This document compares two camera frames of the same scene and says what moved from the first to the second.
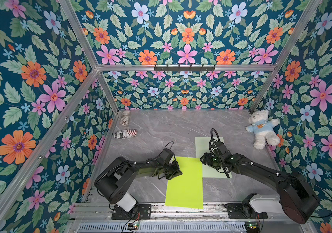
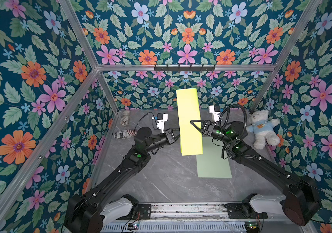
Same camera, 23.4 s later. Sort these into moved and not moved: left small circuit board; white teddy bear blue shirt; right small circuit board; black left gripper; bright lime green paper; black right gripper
Moved: bright lime green paper; black left gripper; black right gripper
Not moved: white teddy bear blue shirt; left small circuit board; right small circuit board
